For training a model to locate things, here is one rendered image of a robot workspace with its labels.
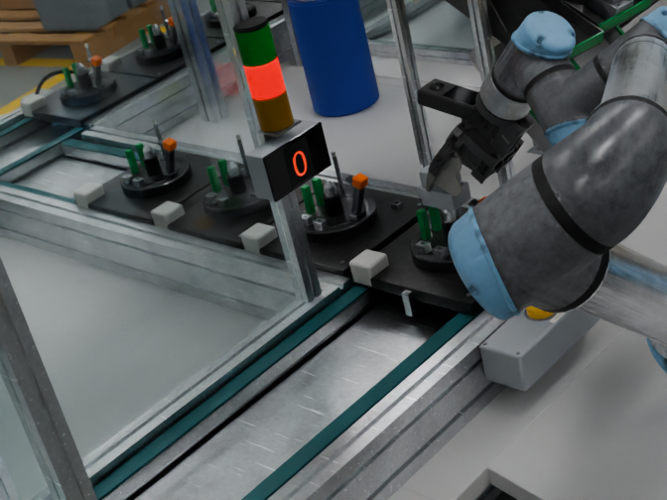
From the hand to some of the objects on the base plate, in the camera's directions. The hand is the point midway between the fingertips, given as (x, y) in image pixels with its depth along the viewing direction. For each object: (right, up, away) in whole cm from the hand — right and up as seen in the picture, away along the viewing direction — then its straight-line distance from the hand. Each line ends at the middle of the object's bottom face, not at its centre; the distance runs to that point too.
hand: (438, 174), depth 189 cm
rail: (-1, -37, -15) cm, 40 cm away
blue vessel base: (-13, +22, +99) cm, 102 cm away
